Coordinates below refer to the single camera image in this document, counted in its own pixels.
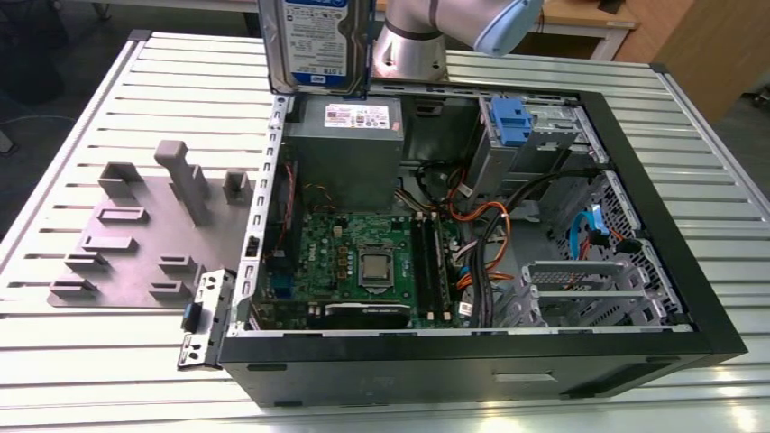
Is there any hard disk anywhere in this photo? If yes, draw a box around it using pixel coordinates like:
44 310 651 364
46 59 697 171
256 0 379 101

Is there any silver CPU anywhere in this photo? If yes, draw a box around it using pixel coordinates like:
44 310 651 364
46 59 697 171
359 254 393 283

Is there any grey power supply unit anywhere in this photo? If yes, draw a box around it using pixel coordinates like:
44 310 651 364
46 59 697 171
282 93 406 214

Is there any green motherboard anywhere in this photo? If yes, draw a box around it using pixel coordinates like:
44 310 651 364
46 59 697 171
251 211 477 329

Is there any CPU socket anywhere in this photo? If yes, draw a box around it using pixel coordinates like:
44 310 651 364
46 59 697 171
354 242 399 295

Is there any black graphics card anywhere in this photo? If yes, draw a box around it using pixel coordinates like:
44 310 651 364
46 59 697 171
306 301 414 330

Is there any metal optical drive cage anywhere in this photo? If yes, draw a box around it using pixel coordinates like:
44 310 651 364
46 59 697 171
469 93 606 199

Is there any blue drive latch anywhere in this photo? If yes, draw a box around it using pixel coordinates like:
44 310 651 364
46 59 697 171
490 97 534 148

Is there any black PC case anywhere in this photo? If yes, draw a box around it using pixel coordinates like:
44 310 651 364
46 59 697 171
216 69 749 410

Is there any grey parts rack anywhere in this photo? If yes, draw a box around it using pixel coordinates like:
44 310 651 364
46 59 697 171
46 139 263 312

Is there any wooden cabinet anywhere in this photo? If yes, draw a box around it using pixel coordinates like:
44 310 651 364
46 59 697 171
618 0 770 123

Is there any orange wire bundle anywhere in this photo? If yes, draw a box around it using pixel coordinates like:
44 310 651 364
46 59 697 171
447 201 514 290

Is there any thick black internal cable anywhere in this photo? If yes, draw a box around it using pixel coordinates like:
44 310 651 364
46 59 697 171
469 167 606 328

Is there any blue wire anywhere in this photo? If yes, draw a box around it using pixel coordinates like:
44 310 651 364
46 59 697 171
567 205 606 263

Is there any red wire black plug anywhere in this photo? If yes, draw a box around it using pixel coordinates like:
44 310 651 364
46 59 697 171
601 225 642 256

